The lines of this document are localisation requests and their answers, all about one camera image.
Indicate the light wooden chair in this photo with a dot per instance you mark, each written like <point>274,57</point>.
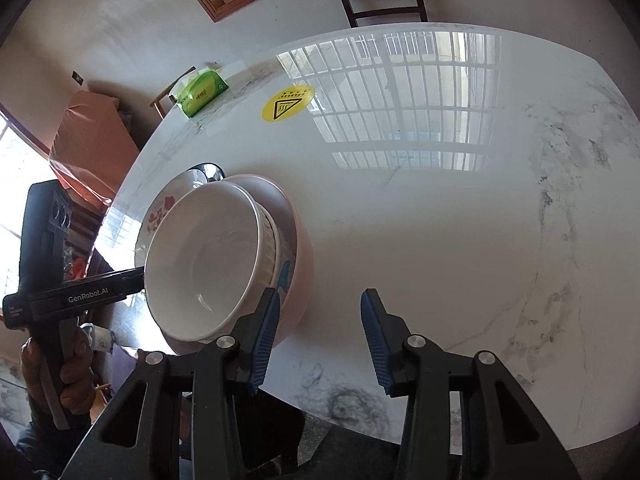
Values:
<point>165,95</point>

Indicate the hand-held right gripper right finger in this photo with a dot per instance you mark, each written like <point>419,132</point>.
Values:
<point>375,340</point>

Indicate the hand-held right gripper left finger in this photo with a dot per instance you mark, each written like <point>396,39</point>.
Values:
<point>265,340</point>

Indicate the green tissue pack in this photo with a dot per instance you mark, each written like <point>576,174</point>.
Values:
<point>202,92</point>

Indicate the pink bowl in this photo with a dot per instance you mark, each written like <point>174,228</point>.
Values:
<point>303,260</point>

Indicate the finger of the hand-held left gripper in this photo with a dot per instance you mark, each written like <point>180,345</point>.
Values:
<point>130,280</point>

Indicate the orange covered furniture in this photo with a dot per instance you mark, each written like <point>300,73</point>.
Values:
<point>90,145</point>

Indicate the blue floral plate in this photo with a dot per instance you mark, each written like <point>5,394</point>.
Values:
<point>212,170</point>

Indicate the person's left forearm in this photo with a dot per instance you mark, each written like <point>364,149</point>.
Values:
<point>45,445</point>

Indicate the yellow round warning sticker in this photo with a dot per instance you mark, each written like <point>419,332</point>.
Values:
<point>287,105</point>

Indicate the bright side window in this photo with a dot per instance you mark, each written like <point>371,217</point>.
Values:
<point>15,185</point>

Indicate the white bowl with orange stripes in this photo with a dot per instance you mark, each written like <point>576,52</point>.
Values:
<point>200,260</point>

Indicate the white plate with red roses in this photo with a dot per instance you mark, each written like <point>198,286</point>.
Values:
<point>157,215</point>

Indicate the person's left hand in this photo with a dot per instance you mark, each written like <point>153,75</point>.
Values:
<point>75,370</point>

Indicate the white bowl with blue stripes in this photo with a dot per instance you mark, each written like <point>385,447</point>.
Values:
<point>282,260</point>

